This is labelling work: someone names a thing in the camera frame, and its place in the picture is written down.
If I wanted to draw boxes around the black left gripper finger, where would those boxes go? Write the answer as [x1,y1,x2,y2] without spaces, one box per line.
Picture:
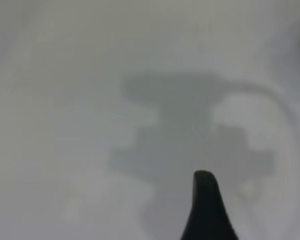
[180,170,239,240]

